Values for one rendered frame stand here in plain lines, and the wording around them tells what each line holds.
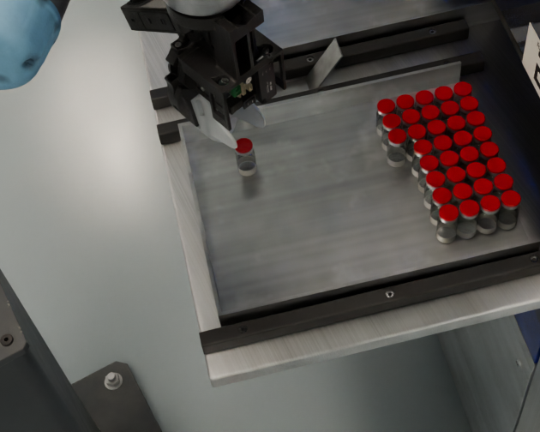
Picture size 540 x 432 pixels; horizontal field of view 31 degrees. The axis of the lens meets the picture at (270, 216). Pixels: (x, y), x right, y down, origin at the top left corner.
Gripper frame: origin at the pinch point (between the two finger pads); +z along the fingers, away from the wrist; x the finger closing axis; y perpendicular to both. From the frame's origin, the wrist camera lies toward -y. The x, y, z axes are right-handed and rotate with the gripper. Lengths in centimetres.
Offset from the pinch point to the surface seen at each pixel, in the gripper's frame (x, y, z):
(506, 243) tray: 17.2, 24.9, 13.6
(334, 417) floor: 14, -1, 102
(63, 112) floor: 22, -103, 103
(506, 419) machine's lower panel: 23, 28, 66
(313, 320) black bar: -4.3, 17.6, 12.2
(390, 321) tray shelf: 1.9, 22.5, 14.0
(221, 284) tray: -7.7, 6.8, 13.9
